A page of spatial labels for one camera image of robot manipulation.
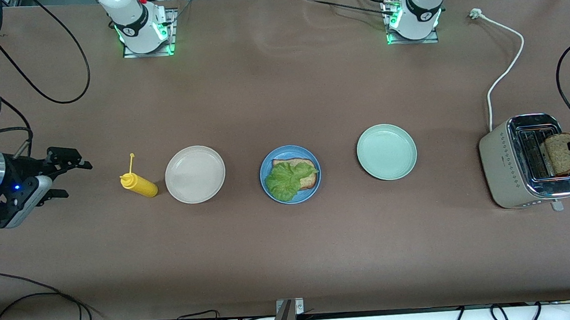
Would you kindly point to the brown bread slice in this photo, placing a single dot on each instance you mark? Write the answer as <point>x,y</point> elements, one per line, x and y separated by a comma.
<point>309,181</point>
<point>561,158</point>

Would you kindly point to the beige plate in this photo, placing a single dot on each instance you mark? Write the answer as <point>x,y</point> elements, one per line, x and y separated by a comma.
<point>194,174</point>

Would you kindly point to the yellow squeeze bottle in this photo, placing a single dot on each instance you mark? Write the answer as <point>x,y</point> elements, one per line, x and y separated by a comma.
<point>142,187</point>

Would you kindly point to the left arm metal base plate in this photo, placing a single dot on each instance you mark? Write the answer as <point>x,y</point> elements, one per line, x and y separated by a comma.
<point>412,41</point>

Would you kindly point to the light green plate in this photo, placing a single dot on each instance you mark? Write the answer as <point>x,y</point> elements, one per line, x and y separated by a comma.
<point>386,152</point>

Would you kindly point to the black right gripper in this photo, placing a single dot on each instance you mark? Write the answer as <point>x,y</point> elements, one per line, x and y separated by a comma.
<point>20,167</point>

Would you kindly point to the green lettuce leaf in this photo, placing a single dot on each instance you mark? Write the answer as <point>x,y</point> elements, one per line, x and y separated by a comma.
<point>281,183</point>

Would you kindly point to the beige chrome-top toaster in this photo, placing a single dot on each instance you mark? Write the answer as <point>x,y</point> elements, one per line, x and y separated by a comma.
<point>503,165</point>

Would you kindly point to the blue plate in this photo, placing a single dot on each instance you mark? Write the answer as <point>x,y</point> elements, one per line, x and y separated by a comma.
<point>312,195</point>

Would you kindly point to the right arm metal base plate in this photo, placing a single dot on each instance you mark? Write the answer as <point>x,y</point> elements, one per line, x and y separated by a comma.
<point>147,54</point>

